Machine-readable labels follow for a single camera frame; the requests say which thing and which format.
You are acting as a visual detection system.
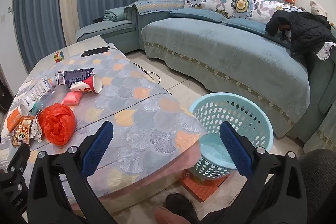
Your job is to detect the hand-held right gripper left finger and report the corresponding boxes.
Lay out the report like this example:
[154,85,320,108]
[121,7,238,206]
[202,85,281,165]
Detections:
[28,120,118,224]

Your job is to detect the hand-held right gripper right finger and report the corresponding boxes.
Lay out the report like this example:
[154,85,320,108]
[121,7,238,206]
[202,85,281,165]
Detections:
[205,121,314,224]

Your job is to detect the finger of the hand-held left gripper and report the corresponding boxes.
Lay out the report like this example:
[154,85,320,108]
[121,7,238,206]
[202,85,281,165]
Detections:
[5,144,31,180]

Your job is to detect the panda print snack box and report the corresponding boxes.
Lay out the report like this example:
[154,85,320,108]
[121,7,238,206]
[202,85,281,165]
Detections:
[11,116,36,148]

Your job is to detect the polka dot wrapper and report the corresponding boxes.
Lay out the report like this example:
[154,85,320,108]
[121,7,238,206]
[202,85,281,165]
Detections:
[29,112,44,143]

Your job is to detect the light blue plastic basket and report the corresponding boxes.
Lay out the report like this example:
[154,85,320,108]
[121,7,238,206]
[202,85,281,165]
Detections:
[188,93,274,180]

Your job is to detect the orange white tube container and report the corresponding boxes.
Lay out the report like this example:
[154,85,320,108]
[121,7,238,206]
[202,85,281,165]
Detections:
[5,104,29,134]

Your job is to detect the orange plastic bag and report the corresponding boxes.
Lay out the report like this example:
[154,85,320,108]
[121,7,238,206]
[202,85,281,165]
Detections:
[39,103,76,146]

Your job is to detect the pink packet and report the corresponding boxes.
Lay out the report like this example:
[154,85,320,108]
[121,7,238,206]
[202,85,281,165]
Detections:
[61,91,83,106]

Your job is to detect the red paper cup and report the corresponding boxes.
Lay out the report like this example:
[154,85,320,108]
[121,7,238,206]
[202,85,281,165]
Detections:
[70,74,103,94]

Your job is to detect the white carton box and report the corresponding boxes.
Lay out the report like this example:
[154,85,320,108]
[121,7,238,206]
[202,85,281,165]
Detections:
[22,77,53,107]

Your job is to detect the blue white drink carton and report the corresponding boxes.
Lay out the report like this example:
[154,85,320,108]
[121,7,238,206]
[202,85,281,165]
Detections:
[56,68,95,86]

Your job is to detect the clear plastic bottle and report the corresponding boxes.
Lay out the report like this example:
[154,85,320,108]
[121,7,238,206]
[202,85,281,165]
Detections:
[31,77,58,110]

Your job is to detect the orange foam mat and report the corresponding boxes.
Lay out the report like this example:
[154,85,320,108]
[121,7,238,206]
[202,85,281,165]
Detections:
[180,173,228,203]

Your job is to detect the fan pattern tablecloth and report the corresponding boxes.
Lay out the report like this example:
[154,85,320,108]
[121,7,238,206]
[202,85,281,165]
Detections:
[0,49,210,199]

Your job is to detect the person's black shoe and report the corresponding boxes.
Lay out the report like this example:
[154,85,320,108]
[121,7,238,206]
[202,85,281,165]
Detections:
[165,193,200,224]

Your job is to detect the black smartphone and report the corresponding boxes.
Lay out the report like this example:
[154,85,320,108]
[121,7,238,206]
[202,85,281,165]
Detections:
[80,46,109,58]

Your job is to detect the teal curved sofa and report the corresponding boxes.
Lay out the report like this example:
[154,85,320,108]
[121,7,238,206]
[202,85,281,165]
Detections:
[141,0,336,151]

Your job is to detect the teal sofa chaise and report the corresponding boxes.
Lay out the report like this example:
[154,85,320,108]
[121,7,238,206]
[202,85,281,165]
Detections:
[76,0,185,54]

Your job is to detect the white refrigerator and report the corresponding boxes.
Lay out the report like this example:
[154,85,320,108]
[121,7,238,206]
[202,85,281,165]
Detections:
[0,0,30,97]

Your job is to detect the blue cushion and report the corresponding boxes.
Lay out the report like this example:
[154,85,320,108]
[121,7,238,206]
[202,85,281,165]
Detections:
[223,18,271,36]
[168,8,228,23]

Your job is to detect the folded teal blanket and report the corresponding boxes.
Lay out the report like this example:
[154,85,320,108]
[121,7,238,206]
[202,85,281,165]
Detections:
[103,7,127,22]

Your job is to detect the black jacket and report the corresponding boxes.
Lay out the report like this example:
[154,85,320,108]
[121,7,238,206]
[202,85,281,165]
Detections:
[265,10,336,57]

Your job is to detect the beige teddy bear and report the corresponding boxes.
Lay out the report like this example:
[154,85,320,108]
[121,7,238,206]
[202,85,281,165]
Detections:
[309,0,329,18]

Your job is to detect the black cable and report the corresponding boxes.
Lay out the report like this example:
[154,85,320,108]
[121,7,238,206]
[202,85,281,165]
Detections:
[133,63,173,96]

